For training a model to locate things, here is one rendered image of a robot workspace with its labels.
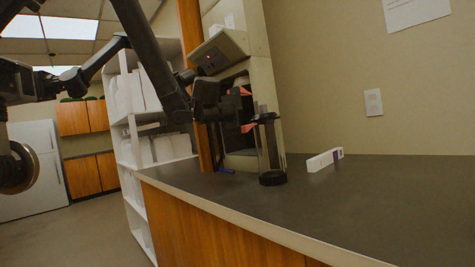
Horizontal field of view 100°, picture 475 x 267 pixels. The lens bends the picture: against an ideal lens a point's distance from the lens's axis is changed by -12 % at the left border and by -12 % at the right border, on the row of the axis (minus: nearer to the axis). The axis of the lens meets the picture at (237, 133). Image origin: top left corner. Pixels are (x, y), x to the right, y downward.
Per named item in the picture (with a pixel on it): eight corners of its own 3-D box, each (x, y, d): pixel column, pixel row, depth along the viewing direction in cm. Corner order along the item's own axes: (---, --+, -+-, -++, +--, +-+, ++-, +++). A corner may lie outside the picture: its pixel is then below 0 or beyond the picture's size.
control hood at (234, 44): (209, 76, 112) (206, 56, 112) (251, 55, 86) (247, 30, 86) (188, 77, 105) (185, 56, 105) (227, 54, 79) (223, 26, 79)
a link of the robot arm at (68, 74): (123, 44, 119) (116, 26, 111) (144, 46, 117) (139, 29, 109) (66, 97, 92) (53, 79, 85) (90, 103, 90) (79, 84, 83)
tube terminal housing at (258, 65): (259, 158, 130) (239, 25, 126) (306, 160, 104) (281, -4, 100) (223, 168, 115) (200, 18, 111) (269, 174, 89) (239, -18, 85)
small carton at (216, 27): (220, 43, 95) (218, 29, 95) (227, 38, 92) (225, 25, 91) (210, 42, 92) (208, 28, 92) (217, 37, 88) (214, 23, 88)
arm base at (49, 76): (53, 100, 94) (50, 74, 94) (71, 97, 95) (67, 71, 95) (41, 98, 86) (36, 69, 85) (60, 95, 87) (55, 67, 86)
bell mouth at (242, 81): (252, 89, 117) (251, 79, 116) (278, 82, 102) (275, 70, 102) (224, 91, 106) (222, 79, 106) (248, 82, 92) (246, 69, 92)
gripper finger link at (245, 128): (260, 107, 71) (237, 109, 65) (263, 130, 71) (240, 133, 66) (246, 110, 76) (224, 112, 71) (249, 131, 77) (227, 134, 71)
